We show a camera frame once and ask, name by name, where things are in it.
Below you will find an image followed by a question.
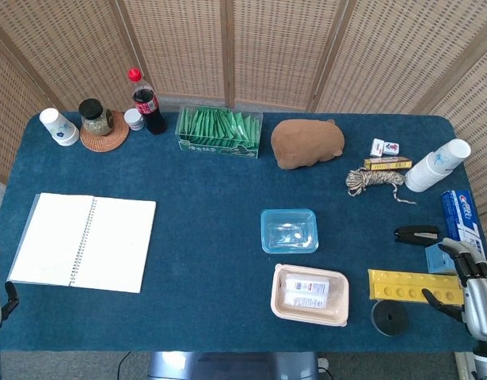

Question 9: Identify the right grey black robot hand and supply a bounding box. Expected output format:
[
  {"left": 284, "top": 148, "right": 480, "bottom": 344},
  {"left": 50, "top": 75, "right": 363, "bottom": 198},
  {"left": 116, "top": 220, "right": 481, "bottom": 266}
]
[{"left": 420, "top": 237, "right": 487, "bottom": 342}]

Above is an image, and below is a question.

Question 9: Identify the white spiral notebook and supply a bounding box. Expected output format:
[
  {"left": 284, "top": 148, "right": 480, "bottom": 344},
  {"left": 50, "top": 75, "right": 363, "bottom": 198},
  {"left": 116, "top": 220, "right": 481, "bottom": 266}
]
[{"left": 7, "top": 192, "right": 158, "bottom": 295}]

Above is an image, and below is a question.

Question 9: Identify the dark robot base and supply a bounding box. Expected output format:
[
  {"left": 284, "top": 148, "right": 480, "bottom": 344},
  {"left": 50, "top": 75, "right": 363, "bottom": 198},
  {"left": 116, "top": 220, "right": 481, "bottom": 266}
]
[{"left": 146, "top": 351, "right": 320, "bottom": 380}]

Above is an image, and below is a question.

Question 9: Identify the small light blue box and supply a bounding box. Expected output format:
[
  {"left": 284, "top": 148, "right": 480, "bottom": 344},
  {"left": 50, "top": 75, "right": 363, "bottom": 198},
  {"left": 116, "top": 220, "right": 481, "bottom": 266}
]
[{"left": 424, "top": 242, "right": 458, "bottom": 275}]

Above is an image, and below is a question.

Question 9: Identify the yellow tray with round holes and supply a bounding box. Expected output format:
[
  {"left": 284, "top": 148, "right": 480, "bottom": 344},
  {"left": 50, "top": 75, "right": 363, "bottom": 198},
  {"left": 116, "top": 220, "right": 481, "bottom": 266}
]
[{"left": 367, "top": 268, "right": 466, "bottom": 306}]

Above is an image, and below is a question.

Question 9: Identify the blue toothpaste box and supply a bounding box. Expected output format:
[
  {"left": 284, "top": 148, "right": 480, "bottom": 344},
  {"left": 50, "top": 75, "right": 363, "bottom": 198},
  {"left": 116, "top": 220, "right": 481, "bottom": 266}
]
[{"left": 440, "top": 189, "right": 487, "bottom": 258}]

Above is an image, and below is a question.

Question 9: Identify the black tape roll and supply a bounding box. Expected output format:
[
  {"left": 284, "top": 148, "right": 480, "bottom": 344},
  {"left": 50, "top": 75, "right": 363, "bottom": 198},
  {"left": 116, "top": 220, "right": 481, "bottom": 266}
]
[{"left": 371, "top": 299, "right": 409, "bottom": 337}]

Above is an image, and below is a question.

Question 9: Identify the black stapler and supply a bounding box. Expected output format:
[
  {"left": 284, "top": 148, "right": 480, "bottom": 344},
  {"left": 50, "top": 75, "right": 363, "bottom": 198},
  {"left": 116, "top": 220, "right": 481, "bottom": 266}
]
[{"left": 394, "top": 225, "right": 440, "bottom": 245}]

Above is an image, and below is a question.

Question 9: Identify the stack of blue-line paper cups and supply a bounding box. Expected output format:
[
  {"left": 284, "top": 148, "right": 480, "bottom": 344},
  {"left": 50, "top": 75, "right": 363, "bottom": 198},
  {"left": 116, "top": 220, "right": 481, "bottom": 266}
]
[{"left": 404, "top": 138, "right": 472, "bottom": 193}]

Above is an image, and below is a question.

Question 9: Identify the beige food tray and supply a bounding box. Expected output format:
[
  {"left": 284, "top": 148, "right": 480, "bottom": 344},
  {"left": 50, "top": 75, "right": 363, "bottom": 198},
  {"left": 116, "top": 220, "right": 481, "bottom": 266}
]
[{"left": 270, "top": 263, "right": 350, "bottom": 328}]

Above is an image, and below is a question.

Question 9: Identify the long yellow red box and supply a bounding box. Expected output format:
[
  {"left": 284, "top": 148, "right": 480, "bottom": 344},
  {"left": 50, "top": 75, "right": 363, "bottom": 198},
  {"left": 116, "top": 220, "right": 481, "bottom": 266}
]
[{"left": 363, "top": 157, "right": 413, "bottom": 171}]

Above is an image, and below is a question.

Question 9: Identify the white packaged item with labels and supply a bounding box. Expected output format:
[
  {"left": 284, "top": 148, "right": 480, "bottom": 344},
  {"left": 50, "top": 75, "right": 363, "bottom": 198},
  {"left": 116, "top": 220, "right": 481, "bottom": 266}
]
[{"left": 284, "top": 276, "right": 331, "bottom": 310}]

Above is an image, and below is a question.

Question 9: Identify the white paper cup left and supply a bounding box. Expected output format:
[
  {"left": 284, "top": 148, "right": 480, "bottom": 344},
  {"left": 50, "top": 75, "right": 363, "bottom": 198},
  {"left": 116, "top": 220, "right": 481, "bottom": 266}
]
[{"left": 39, "top": 108, "right": 81, "bottom": 147}]

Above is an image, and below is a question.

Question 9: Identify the round woven rattan coaster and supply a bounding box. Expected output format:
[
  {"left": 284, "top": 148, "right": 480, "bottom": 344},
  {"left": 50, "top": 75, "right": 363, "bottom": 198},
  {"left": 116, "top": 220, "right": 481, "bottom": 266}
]
[{"left": 79, "top": 110, "right": 131, "bottom": 153}]

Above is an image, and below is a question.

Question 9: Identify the clear container with blue lid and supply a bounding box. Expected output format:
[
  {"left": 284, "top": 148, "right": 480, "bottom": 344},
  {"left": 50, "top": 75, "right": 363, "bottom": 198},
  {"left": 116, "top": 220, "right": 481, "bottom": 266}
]
[{"left": 260, "top": 208, "right": 320, "bottom": 255}]

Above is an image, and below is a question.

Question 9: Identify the glass jar with black lid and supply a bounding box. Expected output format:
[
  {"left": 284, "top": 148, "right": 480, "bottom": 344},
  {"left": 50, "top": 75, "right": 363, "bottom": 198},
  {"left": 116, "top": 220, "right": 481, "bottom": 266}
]
[{"left": 78, "top": 97, "right": 114, "bottom": 137}]

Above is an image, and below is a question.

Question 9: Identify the small white cream jar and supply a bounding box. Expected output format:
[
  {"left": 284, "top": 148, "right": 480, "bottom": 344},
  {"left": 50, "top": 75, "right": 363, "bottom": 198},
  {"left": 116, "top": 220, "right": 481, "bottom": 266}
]
[{"left": 124, "top": 108, "right": 146, "bottom": 131}]

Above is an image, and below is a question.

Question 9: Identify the brown plush capybara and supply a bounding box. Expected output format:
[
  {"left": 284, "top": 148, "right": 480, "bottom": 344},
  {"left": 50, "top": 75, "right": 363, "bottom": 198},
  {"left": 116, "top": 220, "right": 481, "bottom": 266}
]
[{"left": 270, "top": 119, "right": 346, "bottom": 170}]

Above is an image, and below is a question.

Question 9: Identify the blue table cloth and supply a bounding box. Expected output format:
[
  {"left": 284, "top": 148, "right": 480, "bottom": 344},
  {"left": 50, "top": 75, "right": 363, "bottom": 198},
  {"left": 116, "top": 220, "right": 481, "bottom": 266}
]
[{"left": 0, "top": 111, "right": 485, "bottom": 353}]

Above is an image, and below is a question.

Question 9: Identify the cola bottle with red cap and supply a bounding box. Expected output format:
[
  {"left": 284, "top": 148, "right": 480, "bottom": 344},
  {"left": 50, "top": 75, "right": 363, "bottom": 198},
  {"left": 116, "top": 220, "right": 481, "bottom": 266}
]
[{"left": 127, "top": 67, "right": 168, "bottom": 136}]

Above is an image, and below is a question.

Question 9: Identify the clear box of green tea bags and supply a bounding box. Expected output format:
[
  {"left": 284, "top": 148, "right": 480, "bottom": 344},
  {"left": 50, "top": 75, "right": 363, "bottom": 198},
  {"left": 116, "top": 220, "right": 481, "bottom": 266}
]
[{"left": 175, "top": 104, "right": 264, "bottom": 159}]

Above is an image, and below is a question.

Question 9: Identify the woven bamboo folding screen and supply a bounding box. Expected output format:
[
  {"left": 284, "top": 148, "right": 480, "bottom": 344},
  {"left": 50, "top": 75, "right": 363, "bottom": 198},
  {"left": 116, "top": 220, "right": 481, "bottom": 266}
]
[{"left": 0, "top": 0, "right": 487, "bottom": 215}]

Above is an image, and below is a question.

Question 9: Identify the black cable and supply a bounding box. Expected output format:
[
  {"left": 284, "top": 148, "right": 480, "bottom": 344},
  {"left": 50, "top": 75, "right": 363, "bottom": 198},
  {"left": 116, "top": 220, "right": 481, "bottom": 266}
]
[{"left": 116, "top": 351, "right": 133, "bottom": 380}]

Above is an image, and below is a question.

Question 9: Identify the bundle of black-white twisted rope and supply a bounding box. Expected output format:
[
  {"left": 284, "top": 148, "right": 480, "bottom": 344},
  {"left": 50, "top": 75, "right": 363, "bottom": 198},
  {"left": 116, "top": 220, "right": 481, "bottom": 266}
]
[{"left": 344, "top": 167, "right": 417, "bottom": 206}]

